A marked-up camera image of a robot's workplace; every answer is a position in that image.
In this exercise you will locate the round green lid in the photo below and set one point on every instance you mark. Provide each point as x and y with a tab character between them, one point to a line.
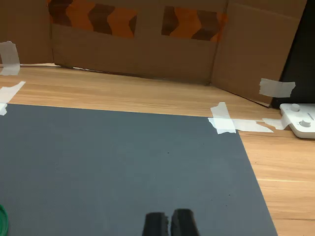
3	221

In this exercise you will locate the dark grey mat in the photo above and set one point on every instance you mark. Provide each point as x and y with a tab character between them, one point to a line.
123	159

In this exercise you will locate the orange brown chevron tape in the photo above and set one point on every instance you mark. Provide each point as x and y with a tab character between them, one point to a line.
187	23
81	14

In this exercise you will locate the black panel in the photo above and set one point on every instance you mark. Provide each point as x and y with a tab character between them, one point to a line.
302	61

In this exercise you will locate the white bracket with knobs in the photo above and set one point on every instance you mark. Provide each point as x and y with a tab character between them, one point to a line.
304	123

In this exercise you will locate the white tape piece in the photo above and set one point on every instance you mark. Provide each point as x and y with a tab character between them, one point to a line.
222	110
276	123
276	87
2	109
251	126
9	59
9	92

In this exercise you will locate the brown cardboard partition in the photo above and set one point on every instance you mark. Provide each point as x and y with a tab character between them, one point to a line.
147	56

